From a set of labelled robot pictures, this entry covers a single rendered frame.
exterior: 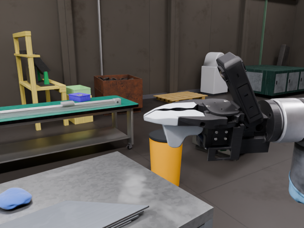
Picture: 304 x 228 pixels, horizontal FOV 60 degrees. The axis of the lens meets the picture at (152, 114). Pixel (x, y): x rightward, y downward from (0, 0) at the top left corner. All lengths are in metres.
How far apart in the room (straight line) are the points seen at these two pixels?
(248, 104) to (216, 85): 8.23
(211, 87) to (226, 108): 8.23
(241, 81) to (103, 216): 0.59
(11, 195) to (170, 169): 2.11
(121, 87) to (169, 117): 5.64
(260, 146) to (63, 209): 0.63
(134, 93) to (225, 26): 4.91
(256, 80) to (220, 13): 2.61
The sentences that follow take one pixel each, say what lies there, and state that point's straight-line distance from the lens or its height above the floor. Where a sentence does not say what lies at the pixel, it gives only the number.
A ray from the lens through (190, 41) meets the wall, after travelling 8.84.
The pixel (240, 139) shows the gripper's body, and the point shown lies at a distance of 0.43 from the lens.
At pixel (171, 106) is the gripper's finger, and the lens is 0.43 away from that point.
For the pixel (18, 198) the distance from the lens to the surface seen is 1.00.
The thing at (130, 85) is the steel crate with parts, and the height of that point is 0.68.
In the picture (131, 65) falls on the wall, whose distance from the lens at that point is 7.65.
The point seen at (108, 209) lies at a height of 1.07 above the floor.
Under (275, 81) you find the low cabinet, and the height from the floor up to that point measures 0.54.
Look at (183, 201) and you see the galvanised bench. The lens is 0.94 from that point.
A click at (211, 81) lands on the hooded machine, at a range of 8.61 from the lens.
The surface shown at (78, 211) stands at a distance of 0.88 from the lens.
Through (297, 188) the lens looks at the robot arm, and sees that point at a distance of 0.56.
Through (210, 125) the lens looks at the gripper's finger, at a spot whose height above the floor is 1.45.
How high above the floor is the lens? 1.56
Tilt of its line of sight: 15 degrees down
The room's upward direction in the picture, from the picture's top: straight up
